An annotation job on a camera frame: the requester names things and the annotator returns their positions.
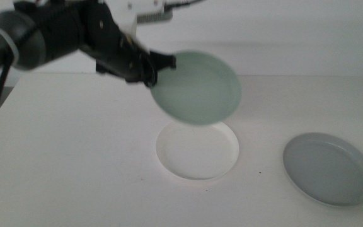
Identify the pale green shallow bowl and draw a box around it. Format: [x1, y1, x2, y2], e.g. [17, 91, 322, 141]
[149, 50, 243, 127]

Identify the white shallow bowl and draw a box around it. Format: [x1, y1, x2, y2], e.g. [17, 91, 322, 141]
[155, 121, 241, 182]

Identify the grey shallow bowl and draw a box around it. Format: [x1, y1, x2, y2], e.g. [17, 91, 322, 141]
[282, 132, 363, 207]

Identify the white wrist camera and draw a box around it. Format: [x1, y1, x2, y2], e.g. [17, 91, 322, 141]
[103, 0, 174, 36]

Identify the thin black camera cable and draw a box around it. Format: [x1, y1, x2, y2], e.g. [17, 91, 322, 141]
[164, 0, 208, 9]

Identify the white cable tie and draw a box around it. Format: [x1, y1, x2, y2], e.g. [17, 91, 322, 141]
[0, 25, 21, 66]

